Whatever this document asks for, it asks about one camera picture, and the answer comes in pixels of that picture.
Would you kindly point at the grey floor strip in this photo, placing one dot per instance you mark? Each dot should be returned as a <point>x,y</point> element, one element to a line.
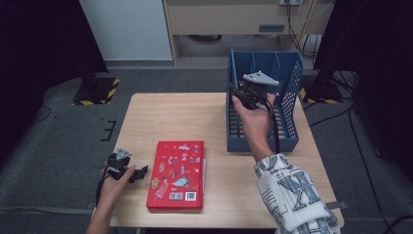
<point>42,210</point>

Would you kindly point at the blue plastic file rack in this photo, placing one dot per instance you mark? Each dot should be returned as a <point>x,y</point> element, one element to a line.
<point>237,144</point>

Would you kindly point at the person's right hand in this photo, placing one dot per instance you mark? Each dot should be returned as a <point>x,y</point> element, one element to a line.
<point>256,123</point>

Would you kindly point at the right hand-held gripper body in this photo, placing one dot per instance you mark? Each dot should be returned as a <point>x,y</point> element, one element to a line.
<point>255,92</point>

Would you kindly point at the grey label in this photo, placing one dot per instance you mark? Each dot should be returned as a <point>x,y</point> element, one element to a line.
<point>271,28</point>

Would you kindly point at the person's left hand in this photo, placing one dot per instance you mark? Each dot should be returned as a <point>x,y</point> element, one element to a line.
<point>112,191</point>

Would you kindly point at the black stand with striped base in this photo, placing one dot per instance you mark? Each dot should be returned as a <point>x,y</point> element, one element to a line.
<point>97,92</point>
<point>321,92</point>

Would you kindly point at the white power strip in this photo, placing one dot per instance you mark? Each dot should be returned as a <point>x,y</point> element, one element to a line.
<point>290,2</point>

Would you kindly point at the black curtain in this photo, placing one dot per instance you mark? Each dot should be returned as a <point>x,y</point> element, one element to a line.
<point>383,65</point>
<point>39,65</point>

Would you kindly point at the white cabinet panel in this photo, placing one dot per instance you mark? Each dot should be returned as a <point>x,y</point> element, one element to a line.
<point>126,29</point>

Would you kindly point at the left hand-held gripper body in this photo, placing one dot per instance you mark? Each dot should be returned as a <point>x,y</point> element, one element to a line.
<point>118,165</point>

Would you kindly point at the beige wooden cabinet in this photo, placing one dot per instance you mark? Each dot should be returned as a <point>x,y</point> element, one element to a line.
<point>220,16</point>

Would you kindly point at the white book with green leaf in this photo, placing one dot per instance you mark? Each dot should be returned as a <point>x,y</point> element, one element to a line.
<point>204,175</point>

